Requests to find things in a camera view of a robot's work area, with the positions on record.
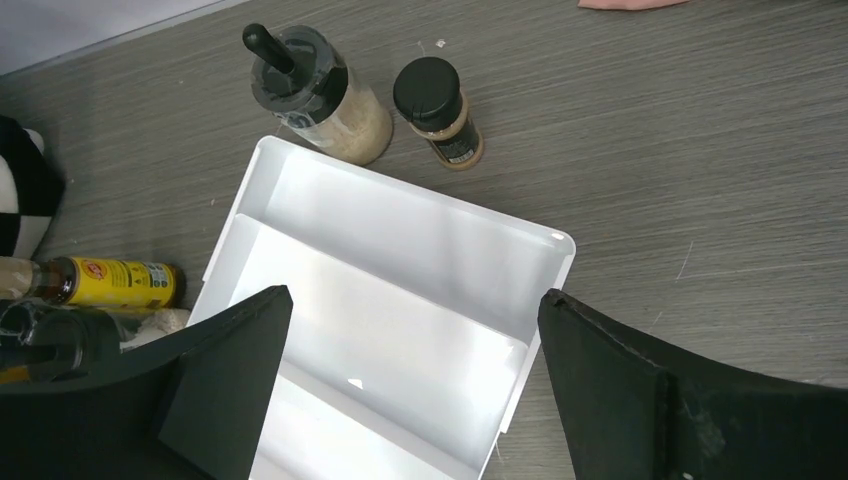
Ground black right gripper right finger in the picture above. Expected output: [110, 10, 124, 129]
[538, 289, 847, 479]

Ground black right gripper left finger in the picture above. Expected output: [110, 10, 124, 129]
[1, 286, 293, 479]

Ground yellow-label sauce bottle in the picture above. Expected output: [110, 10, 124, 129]
[1, 257, 185, 309]

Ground taped black-lid grinder jar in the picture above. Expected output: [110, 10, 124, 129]
[242, 23, 393, 166]

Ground black-lid knob grinder jar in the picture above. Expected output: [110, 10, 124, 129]
[1, 300, 191, 385]

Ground white divided plastic tray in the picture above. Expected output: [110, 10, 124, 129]
[191, 136, 576, 479]

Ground black white checkered blanket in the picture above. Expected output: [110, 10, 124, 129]
[1, 116, 66, 259]

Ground small black-cap spice bottle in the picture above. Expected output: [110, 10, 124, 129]
[393, 56, 484, 171]

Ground pink cloth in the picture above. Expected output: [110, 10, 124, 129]
[577, 0, 688, 11]

